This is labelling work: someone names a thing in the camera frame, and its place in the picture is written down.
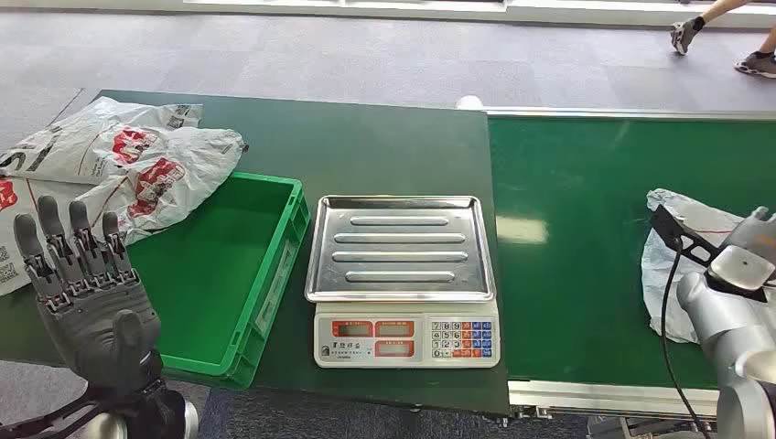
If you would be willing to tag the person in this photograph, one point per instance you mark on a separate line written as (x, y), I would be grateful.
(685, 33)

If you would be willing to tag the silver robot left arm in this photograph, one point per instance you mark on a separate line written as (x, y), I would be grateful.
(176, 421)

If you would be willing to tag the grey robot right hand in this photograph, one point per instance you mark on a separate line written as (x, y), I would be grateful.
(761, 233)

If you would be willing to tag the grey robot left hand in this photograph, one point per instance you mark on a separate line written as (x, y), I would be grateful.
(97, 315)

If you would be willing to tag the crumpled white bag red logo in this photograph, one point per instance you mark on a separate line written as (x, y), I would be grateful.
(182, 163)

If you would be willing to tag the white electronic scale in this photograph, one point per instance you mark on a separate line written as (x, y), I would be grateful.
(400, 342)

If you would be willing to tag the green plastic crate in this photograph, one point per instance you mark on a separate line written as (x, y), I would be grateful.
(212, 273)

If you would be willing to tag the white mail bag QR print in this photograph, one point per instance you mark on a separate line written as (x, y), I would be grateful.
(79, 145)

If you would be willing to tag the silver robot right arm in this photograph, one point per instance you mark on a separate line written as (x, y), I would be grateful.
(736, 339)

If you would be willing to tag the steel weighing tray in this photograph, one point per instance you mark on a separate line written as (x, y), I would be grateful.
(400, 248)

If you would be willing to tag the grey mail bag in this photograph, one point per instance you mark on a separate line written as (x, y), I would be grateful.
(658, 285)

